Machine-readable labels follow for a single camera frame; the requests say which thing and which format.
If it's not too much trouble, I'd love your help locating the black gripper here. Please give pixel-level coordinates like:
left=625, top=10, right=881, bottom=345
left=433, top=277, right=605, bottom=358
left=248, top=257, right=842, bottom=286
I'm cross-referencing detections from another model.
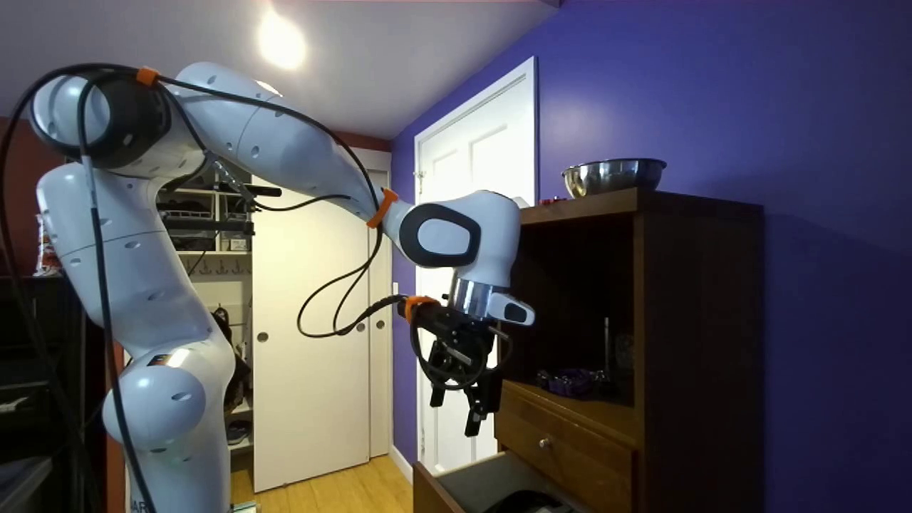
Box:
left=415, top=298, right=507, bottom=439

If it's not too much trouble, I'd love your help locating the wooden drawer with metal knob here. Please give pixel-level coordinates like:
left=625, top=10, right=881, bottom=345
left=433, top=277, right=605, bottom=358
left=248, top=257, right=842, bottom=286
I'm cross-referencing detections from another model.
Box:
left=494, top=378, right=640, bottom=513

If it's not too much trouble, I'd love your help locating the wooden drawer with dark content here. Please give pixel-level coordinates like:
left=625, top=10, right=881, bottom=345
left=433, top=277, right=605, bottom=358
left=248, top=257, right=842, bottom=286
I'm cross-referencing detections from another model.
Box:
left=412, top=449, right=594, bottom=513

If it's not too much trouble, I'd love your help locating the narrow white closet door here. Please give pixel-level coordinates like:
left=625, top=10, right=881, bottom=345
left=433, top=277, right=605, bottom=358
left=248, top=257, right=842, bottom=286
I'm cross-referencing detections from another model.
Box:
left=366, top=167, right=397, bottom=462

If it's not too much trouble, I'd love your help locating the purple item on shelf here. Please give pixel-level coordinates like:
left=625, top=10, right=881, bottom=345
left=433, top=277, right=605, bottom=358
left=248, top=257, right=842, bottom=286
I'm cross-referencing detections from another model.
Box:
left=533, top=363, right=615, bottom=399

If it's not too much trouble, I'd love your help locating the dark hanging bag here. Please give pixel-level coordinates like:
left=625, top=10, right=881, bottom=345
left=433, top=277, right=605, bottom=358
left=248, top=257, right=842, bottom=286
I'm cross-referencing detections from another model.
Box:
left=209, top=301, right=256, bottom=420

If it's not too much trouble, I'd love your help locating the dark wooden cabinet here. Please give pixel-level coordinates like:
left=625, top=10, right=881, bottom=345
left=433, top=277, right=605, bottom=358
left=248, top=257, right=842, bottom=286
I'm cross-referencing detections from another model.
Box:
left=415, top=185, right=767, bottom=513

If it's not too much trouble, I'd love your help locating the white panelled door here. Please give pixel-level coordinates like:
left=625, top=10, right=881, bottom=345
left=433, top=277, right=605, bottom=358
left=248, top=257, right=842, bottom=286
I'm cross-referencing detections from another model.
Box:
left=415, top=53, right=540, bottom=477

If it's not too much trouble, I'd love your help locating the steel mixing bowl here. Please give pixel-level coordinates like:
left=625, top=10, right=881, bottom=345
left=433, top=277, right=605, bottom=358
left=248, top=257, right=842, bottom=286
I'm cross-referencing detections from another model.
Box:
left=560, top=155, right=671, bottom=200

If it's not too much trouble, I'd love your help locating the cluttered closet shelving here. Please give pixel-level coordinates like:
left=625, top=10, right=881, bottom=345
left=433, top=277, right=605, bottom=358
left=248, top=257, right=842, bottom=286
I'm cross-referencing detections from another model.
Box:
left=154, top=155, right=256, bottom=278

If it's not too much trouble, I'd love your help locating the round ceiling light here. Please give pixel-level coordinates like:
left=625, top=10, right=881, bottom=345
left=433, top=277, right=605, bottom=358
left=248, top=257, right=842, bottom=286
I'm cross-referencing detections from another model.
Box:
left=254, top=4, right=315, bottom=74

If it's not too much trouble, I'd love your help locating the black side furniture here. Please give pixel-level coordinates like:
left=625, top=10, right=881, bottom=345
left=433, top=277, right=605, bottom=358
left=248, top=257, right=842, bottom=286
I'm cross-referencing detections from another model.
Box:
left=0, top=269, right=110, bottom=513

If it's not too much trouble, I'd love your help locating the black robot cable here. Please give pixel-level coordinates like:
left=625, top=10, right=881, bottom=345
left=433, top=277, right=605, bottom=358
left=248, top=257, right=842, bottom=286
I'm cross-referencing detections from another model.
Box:
left=0, top=60, right=422, bottom=513

